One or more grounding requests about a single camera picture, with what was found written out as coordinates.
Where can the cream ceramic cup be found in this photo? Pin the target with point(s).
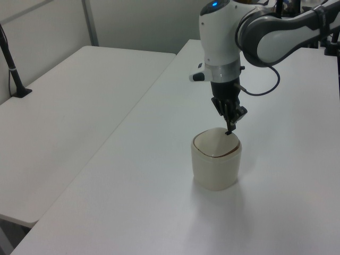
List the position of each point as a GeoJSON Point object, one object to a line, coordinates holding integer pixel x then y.
{"type": "Point", "coordinates": [215, 170]}

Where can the grey metal partition post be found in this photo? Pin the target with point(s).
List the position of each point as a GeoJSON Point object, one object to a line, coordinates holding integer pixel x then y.
{"type": "Point", "coordinates": [90, 24]}

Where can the black mount clamp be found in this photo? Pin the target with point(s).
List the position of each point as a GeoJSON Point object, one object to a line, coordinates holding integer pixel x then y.
{"type": "Point", "coordinates": [332, 47]}

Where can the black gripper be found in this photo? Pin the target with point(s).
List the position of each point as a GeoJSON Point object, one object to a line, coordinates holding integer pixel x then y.
{"type": "Point", "coordinates": [224, 90]}

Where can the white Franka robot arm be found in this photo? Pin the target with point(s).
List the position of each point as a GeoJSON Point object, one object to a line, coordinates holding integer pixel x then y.
{"type": "Point", "coordinates": [220, 40]}

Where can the black pole with clamp base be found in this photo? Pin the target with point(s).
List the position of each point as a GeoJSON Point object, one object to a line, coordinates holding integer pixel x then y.
{"type": "Point", "coordinates": [16, 79]}

